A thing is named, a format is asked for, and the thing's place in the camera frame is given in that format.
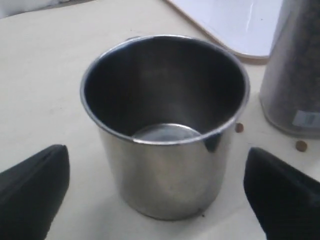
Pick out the white plastic tray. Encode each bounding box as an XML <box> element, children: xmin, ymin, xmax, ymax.
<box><xmin>166</xmin><ymin>0</ymin><xmax>283</xmax><ymax>65</ymax></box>

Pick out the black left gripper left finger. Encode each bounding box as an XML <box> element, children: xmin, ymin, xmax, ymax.
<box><xmin>0</xmin><ymin>144</ymin><xmax>70</xmax><ymax>240</ymax></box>

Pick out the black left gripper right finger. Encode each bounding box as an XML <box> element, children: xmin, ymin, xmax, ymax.
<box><xmin>243</xmin><ymin>147</ymin><xmax>320</xmax><ymax>240</ymax></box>

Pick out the clear plastic container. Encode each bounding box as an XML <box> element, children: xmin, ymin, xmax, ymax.
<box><xmin>259</xmin><ymin>0</ymin><xmax>320</xmax><ymax>139</ymax></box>

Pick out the steel mug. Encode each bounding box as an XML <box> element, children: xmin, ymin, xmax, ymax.
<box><xmin>79</xmin><ymin>34</ymin><xmax>251</xmax><ymax>221</ymax></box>

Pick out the white backdrop curtain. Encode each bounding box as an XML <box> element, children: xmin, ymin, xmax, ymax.
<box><xmin>0</xmin><ymin>0</ymin><xmax>95</xmax><ymax>19</ymax></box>

